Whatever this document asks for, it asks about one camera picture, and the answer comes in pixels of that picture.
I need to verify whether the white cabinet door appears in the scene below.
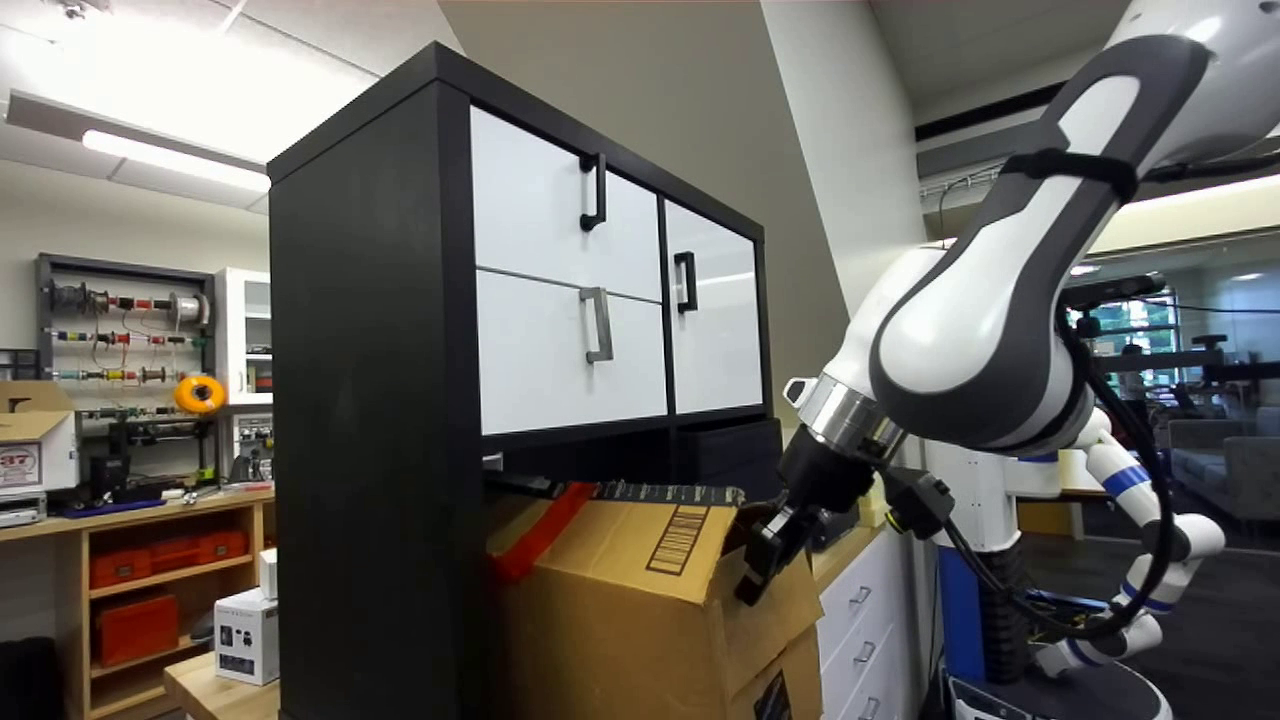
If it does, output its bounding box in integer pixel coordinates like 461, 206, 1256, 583
661, 197, 772, 419

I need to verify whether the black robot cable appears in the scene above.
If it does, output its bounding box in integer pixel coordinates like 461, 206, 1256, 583
931, 284, 1182, 644

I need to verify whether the grey robot pedestal base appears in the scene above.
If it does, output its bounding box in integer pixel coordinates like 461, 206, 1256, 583
947, 658, 1178, 720

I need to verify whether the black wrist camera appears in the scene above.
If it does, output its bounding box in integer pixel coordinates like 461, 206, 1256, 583
882, 464, 959, 545

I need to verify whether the small orange storage box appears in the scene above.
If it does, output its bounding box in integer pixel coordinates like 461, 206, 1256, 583
89, 592, 182, 670

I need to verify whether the tall black cabinet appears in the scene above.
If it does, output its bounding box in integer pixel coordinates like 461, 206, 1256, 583
263, 37, 790, 720

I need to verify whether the ceiling light strip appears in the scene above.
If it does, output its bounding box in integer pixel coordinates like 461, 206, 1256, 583
74, 125, 274, 200

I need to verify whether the white drawer front silver handle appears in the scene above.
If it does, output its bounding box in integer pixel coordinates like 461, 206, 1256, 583
471, 268, 671, 439

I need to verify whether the brown cardboard box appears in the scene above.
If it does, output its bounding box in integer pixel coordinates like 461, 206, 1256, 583
485, 493, 829, 720

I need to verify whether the wide orange storage box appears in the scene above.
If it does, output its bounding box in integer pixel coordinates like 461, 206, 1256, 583
89, 526, 255, 592

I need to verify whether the white drawer front black handle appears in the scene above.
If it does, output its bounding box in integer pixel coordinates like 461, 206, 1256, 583
469, 104, 668, 305

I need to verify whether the blue bin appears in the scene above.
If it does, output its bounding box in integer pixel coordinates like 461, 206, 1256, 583
936, 545, 992, 685

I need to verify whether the small wooden table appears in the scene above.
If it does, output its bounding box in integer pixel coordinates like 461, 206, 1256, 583
159, 647, 282, 720

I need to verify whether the white appliance box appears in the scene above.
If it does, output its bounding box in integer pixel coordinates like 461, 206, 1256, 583
213, 583, 282, 687

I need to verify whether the black flat ribbed strip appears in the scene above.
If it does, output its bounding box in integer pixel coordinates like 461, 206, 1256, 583
583, 478, 751, 514

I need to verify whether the yellow spool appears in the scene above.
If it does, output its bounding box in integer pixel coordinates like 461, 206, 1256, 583
172, 373, 230, 426

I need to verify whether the white low drawer cabinet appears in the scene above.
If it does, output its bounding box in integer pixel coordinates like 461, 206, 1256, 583
810, 530, 936, 720

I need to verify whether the wall tool rack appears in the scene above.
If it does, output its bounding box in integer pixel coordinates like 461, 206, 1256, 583
30, 247, 225, 408

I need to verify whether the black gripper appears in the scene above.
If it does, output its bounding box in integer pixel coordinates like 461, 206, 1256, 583
732, 426, 880, 612

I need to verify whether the white cardboard carton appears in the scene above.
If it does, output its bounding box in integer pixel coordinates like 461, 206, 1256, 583
0, 382, 84, 532

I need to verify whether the wooden workbench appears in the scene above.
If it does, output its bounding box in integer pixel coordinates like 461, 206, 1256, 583
0, 483, 281, 720

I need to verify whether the light wooden countertop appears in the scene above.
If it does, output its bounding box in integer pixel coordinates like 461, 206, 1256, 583
807, 520, 896, 592

